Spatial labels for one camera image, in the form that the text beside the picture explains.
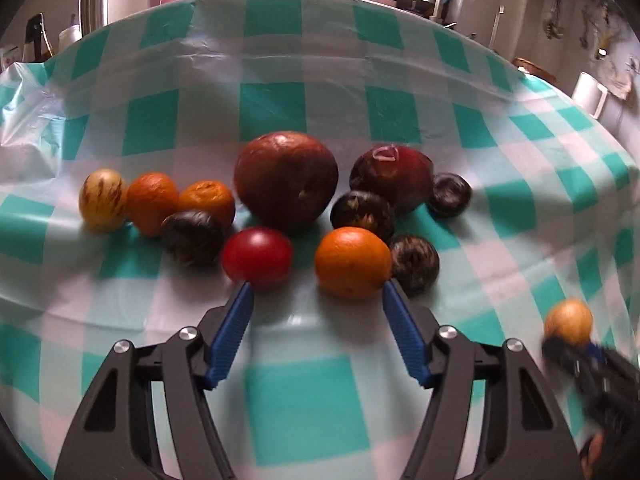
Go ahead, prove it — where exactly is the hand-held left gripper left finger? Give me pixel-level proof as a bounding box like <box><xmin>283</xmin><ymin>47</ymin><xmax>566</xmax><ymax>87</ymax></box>
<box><xmin>54</xmin><ymin>281</ymin><xmax>256</xmax><ymax>480</ymax></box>

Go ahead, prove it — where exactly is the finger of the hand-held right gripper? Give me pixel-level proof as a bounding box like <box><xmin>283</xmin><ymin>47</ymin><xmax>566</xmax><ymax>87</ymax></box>
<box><xmin>542</xmin><ymin>336</ymin><xmax>596</xmax><ymax>398</ymax></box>
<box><xmin>587</xmin><ymin>342</ymin><xmax>623</xmax><ymax>367</ymax></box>

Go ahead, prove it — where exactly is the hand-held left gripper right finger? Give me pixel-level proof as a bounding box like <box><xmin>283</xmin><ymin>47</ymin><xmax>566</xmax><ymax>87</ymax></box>
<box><xmin>382</xmin><ymin>279</ymin><xmax>586</xmax><ymax>480</ymax></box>

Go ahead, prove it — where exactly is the smooth yellow fruit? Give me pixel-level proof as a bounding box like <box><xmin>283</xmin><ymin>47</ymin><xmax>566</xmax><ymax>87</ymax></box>
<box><xmin>544</xmin><ymin>299</ymin><xmax>594</xmax><ymax>348</ymax></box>

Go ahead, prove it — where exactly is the dark water chestnut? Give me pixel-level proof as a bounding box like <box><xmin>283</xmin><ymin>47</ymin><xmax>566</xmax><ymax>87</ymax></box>
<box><xmin>330</xmin><ymin>190</ymin><xmax>397</xmax><ymax>242</ymax></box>
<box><xmin>427</xmin><ymin>172</ymin><xmax>473</xmax><ymax>218</ymax></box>
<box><xmin>389</xmin><ymin>235</ymin><xmax>441</xmax><ymax>296</ymax></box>
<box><xmin>160</xmin><ymin>210</ymin><xmax>226</xmax><ymax>270</ymax></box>

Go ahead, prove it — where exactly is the red tomato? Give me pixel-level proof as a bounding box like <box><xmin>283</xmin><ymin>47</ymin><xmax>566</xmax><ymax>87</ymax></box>
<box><xmin>221</xmin><ymin>227</ymin><xmax>294</xmax><ymax>289</ymax></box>

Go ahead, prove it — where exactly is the large orange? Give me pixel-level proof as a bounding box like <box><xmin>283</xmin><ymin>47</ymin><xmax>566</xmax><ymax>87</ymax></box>
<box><xmin>314</xmin><ymin>226</ymin><xmax>393</xmax><ymax>300</ymax></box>

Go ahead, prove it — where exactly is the small tangerine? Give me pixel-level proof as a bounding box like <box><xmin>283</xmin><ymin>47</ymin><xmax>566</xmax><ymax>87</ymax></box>
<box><xmin>178</xmin><ymin>180</ymin><xmax>236</xmax><ymax>228</ymax></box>
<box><xmin>126</xmin><ymin>172</ymin><xmax>180</xmax><ymax>237</ymax></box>

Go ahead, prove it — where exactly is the large brown apple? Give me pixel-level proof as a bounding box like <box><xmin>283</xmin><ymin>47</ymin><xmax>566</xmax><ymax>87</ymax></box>
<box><xmin>233</xmin><ymin>131</ymin><xmax>340</xmax><ymax>233</ymax></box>

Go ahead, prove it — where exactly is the striped yellow pepino melon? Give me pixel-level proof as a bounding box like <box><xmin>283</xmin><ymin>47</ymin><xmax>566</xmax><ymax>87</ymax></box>
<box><xmin>79</xmin><ymin>169</ymin><xmax>128</xmax><ymax>233</ymax></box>

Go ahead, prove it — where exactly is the person's right hand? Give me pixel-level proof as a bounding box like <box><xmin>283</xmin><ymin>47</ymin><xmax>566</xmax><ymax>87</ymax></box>
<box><xmin>579</xmin><ymin>432</ymin><xmax>608</xmax><ymax>480</ymax></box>

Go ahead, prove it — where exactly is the white cup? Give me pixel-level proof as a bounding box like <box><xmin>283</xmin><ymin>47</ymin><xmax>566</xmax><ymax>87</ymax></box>
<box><xmin>571</xmin><ymin>72</ymin><xmax>608</xmax><ymax>120</ymax></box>

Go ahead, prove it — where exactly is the green checked tablecloth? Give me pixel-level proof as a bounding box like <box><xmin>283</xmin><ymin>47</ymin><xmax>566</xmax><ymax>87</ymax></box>
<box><xmin>0</xmin><ymin>0</ymin><xmax>640</xmax><ymax>480</ymax></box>

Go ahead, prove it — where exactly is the woven basket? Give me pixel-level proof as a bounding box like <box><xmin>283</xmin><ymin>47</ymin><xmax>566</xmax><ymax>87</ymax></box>
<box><xmin>512</xmin><ymin>57</ymin><xmax>558</xmax><ymax>86</ymax></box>

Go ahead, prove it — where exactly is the dark glass bottle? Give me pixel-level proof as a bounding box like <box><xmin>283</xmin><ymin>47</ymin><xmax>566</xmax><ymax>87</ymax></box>
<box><xmin>25</xmin><ymin>12</ymin><xmax>52</xmax><ymax>63</ymax></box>

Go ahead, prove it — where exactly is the small white box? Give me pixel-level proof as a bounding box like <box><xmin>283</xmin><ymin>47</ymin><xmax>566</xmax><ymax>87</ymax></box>
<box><xmin>0</xmin><ymin>45</ymin><xmax>26</xmax><ymax>73</ymax></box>

